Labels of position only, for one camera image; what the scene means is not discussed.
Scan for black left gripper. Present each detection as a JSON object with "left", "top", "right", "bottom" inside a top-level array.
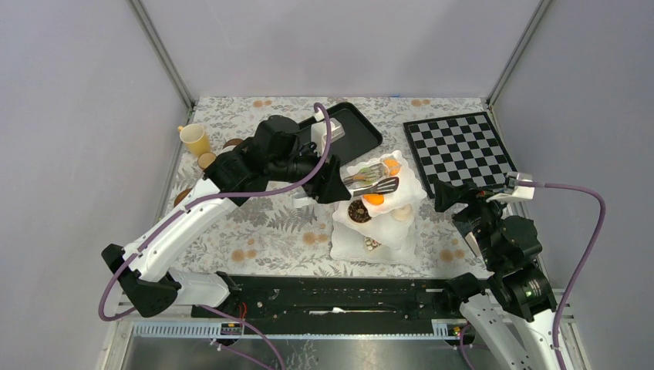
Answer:
[{"left": 268, "top": 140, "right": 352, "bottom": 204}]

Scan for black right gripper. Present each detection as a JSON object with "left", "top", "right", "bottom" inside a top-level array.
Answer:
[{"left": 431, "top": 178, "right": 514, "bottom": 267}]

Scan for cream round mousse cake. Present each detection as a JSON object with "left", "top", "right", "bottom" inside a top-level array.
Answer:
[{"left": 391, "top": 204, "right": 413, "bottom": 221}]

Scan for orange macaron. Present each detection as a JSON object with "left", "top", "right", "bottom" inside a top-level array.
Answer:
[{"left": 382, "top": 157, "right": 402, "bottom": 177}]

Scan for small tan saucer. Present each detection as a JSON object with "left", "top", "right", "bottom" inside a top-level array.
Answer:
[{"left": 197, "top": 153, "right": 217, "bottom": 171}]

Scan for silver serving tongs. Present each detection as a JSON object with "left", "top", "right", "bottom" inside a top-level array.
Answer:
[{"left": 292, "top": 162, "right": 400, "bottom": 210}]

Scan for white three-tier dessert stand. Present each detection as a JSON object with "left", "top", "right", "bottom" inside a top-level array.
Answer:
[{"left": 330, "top": 150, "right": 426, "bottom": 265}]

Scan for chocolate sprinkle donut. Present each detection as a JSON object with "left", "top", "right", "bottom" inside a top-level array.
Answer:
[{"left": 347, "top": 200, "right": 372, "bottom": 224}]

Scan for pink strawberry cake slice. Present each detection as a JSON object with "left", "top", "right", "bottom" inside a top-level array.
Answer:
[{"left": 364, "top": 237, "right": 381, "bottom": 252}]

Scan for orange fish pastry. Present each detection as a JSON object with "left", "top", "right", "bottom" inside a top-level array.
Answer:
[{"left": 362, "top": 193, "right": 385, "bottom": 206}]

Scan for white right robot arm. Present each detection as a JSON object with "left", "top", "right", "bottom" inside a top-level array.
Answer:
[{"left": 434, "top": 173, "right": 569, "bottom": 369}]

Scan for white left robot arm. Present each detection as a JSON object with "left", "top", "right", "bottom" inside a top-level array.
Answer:
[{"left": 102, "top": 116, "right": 351, "bottom": 318}]

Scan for black and grey chessboard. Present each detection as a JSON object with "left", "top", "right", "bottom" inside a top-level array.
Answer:
[{"left": 403, "top": 112, "right": 516, "bottom": 199}]

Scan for dark brown saucer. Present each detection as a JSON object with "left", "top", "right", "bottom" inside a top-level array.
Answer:
[{"left": 223, "top": 139, "right": 243, "bottom": 149}]

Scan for black serving tray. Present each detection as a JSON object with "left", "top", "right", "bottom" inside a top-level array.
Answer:
[{"left": 326, "top": 102, "right": 383, "bottom": 168}]

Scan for yellow cup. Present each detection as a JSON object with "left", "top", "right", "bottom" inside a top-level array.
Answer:
[{"left": 177, "top": 123, "right": 211, "bottom": 157}]

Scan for large brown saucer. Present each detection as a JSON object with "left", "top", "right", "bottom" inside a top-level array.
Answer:
[{"left": 173, "top": 188, "right": 193, "bottom": 207}]

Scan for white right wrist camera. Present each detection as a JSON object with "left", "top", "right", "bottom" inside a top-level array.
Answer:
[{"left": 487, "top": 172, "right": 534, "bottom": 204}]

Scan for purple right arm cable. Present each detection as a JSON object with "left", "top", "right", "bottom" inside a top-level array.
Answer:
[{"left": 508, "top": 181, "right": 608, "bottom": 370}]

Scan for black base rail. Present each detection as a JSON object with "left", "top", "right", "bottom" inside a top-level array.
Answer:
[{"left": 191, "top": 274, "right": 517, "bottom": 335}]

